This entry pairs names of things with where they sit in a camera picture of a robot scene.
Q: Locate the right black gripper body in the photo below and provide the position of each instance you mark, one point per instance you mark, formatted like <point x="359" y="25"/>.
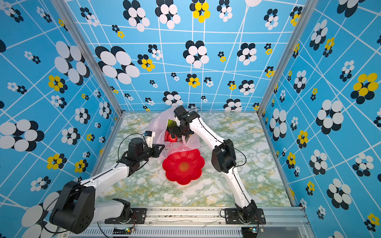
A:
<point x="180" y="132"/>

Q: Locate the red flower-shaped plate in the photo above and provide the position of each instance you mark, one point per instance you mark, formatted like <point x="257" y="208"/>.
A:
<point x="184" y="167"/>

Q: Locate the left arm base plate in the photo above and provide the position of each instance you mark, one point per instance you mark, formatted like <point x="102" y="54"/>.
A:
<point x="135" y="216"/>

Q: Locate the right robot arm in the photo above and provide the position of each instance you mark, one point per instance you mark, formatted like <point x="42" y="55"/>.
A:
<point x="223" y="160"/>

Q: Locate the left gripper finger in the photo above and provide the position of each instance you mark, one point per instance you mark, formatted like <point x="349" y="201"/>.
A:
<point x="156" y="153"/>
<point x="158" y="146"/>

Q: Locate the left aluminium corner post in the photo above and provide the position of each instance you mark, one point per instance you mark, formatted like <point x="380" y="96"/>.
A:
<point x="79" y="39"/>

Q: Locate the red strawberry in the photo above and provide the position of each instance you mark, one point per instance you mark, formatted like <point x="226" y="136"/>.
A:
<point x="168" y="137"/>

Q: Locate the right aluminium corner post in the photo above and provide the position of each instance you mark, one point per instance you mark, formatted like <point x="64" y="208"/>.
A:
<point x="308" y="9"/>

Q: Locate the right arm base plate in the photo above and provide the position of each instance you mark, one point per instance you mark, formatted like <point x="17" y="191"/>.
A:
<point x="234" y="216"/>

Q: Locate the pink plastic bag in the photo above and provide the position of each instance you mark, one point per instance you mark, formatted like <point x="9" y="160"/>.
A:
<point x="159" y="126"/>

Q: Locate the aluminium corner post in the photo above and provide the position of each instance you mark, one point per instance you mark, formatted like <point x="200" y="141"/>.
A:
<point x="79" y="39"/>
<point x="308" y="9"/>

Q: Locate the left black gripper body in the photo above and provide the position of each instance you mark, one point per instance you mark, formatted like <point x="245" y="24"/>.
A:
<point x="148" y="153"/>

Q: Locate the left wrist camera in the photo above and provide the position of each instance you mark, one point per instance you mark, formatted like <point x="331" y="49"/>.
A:
<point x="148" y="137"/>

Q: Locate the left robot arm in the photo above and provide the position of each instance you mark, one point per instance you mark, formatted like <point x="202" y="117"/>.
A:
<point x="76" y="208"/>

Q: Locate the aluminium front rail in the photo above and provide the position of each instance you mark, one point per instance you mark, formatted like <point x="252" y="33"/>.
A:
<point x="202" y="222"/>

